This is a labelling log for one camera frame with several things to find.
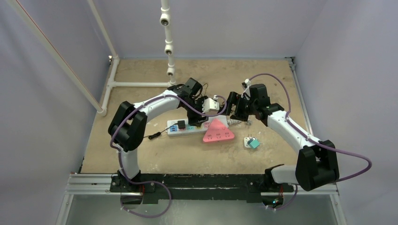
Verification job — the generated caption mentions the black power adapter with switch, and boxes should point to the black power adapter with switch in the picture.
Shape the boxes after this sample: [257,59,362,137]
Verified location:
[144,120,186,140]

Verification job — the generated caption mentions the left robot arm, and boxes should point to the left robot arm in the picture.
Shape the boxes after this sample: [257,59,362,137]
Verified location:
[108,78,208,192]

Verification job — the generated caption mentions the white multicolour power strip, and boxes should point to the white multicolour power strip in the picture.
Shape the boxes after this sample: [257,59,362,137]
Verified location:
[166,115,229,137]

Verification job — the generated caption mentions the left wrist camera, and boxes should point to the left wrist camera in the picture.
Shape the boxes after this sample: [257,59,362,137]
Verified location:
[202,98,220,113]

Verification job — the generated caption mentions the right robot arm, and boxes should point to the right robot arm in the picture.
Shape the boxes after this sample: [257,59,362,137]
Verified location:
[224,84,340,191]

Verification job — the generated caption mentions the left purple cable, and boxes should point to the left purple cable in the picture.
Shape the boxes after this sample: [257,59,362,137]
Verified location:
[109,94,228,218]

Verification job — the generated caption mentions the teal white plug adapter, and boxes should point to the teal white plug adapter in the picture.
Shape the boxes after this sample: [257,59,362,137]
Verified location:
[244,136,260,149]

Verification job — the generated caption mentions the pink triangular power socket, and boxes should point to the pink triangular power socket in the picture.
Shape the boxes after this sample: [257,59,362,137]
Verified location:
[202,119,235,143]

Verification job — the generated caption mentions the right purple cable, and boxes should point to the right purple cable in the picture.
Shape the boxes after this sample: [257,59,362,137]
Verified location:
[247,73,373,212]

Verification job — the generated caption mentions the purple cable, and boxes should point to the purple cable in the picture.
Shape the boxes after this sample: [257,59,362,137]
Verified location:
[109,94,228,218]
[247,73,373,212]

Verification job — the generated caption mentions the white PVC pipe frame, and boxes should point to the white PVC pipe frame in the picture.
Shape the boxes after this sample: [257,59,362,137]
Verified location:
[6,0,178,117]

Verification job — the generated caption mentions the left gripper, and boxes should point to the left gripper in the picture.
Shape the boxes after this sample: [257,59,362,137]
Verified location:
[183,97,209,126]

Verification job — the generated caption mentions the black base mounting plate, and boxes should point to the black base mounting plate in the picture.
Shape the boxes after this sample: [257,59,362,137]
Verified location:
[110,173,294,204]

